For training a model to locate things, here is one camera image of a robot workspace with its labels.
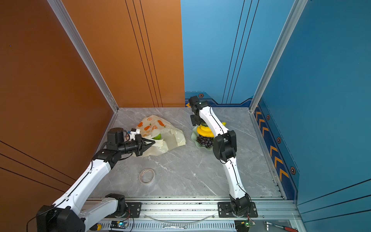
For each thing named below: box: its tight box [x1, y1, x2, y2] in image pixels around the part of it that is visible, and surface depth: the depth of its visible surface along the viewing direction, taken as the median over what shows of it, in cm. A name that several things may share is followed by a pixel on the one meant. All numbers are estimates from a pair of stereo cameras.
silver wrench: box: [161, 224, 188, 230], surface depth 71 cm
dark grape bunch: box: [196, 134, 215, 148], surface depth 96 cm
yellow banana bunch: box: [196, 124, 215, 138], surface depth 96 cm
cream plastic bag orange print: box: [135, 114, 186, 158], surface depth 95 cm
